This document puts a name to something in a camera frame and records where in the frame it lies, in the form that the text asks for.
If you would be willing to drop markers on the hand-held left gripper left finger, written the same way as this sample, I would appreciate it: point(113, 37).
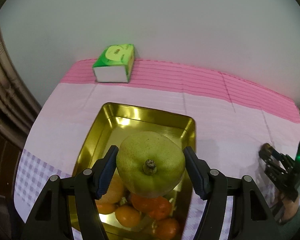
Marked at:
point(106, 177)

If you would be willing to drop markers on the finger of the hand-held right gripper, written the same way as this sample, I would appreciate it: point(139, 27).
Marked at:
point(269, 168)
point(281, 158)

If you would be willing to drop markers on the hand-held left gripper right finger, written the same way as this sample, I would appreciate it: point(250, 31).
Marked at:
point(196, 175)

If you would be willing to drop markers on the dark brown round fruit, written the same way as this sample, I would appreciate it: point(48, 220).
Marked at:
point(265, 150)

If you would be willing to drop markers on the green pear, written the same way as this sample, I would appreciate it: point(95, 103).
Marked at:
point(150, 150)

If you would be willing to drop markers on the red and gold tin box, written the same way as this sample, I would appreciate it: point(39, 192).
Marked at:
point(145, 120)

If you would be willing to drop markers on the person's right hand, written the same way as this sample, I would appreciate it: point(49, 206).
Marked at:
point(292, 208)

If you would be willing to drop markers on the pink and purple checked tablecloth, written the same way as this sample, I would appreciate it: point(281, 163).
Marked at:
point(227, 120)

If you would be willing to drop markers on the green and white tissue box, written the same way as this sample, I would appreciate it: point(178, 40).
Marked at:
point(110, 75)

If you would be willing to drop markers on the brown wooden cabinet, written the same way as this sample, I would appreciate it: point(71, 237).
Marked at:
point(5, 160)

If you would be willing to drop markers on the beige patterned curtain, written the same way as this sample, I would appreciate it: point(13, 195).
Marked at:
point(5, 85)

